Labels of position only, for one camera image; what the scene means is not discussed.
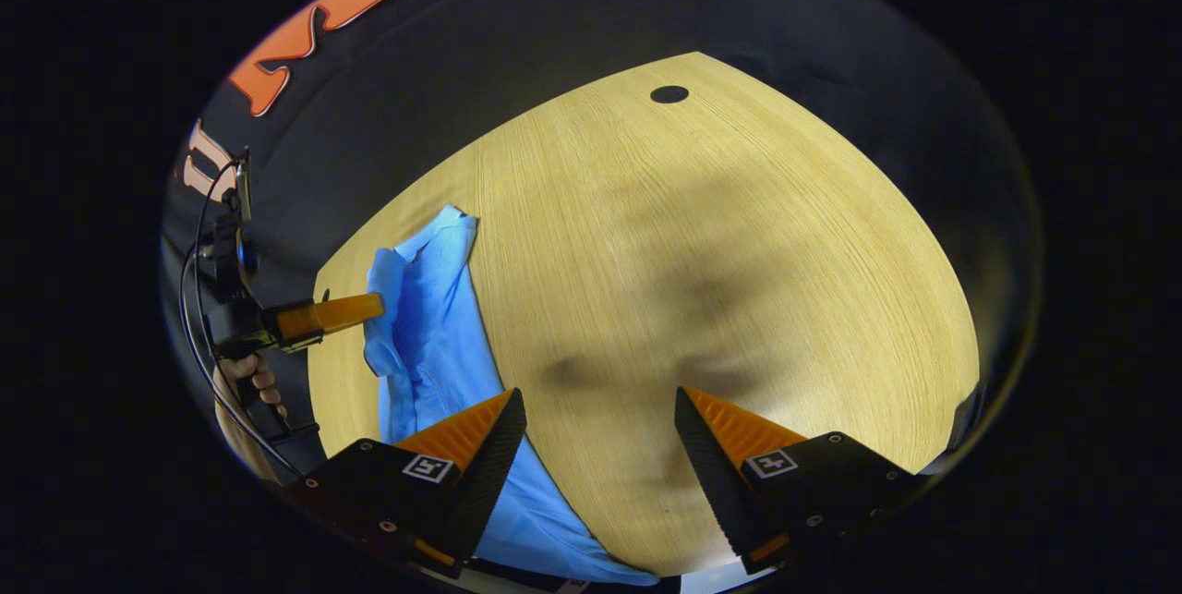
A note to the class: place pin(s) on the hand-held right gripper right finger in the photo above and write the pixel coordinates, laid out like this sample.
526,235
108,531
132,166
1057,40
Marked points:
706,474

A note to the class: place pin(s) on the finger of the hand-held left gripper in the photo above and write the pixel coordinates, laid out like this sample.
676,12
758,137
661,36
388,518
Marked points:
328,315

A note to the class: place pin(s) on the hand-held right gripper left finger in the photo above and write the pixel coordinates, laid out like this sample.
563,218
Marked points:
485,474

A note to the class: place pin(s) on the light blue T-shirt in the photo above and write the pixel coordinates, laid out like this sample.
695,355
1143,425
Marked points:
434,335

